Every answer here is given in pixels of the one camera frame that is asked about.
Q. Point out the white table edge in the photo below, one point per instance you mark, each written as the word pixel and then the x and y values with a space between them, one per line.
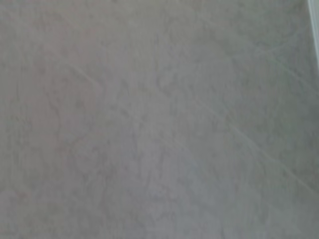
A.
pixel 314 10

